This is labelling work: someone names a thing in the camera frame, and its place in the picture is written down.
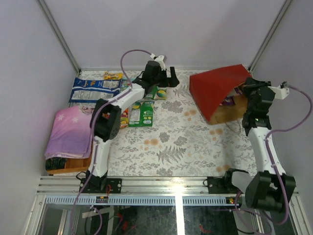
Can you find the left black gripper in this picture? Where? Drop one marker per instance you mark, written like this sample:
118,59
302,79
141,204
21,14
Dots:
167,80

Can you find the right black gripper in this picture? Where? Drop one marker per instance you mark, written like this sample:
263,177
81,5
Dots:
251,84

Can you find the green snack bag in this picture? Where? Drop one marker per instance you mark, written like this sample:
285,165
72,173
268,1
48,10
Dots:
157,93
142,114

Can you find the red paper bag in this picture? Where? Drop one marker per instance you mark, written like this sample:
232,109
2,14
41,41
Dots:
209,89

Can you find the green Fox's candy bag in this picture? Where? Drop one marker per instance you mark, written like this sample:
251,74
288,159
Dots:
125,84

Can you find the orange candy bag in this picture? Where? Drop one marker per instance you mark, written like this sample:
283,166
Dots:
124,120

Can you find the yellow M&M's candy pack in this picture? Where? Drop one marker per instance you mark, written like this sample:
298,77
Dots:
112,75

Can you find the blue chips bag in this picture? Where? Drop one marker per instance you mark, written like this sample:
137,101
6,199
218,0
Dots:
89,91

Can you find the purple Fox's berries bag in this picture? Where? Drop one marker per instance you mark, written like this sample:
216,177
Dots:
229,99

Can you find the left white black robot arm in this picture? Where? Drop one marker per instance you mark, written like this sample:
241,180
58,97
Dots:
105,121

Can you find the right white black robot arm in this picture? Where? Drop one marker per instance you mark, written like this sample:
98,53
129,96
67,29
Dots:
271,188

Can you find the floral table mat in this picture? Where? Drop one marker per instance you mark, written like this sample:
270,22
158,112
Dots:
179,143

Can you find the pink folded cloth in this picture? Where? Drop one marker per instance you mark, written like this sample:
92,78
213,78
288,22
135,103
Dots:
70,135

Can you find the wooden organizer tray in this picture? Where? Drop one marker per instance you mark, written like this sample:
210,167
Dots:
61,163

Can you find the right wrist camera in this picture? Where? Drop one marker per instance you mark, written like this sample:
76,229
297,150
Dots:
281,91

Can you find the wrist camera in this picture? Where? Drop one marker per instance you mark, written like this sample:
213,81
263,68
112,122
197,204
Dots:
281,91
160,59

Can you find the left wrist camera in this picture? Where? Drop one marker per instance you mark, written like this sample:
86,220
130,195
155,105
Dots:
160,59

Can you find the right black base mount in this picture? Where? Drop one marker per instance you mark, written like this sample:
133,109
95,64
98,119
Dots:
221,185

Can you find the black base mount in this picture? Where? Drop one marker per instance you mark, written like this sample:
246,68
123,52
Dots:
221,185
102,186

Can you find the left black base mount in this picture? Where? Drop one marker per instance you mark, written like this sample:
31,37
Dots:
102,186

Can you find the white slotted cable duct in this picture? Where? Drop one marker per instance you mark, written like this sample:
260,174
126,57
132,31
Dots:
141,200

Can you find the aluminium front rail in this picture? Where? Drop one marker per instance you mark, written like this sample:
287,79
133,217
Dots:
131,185

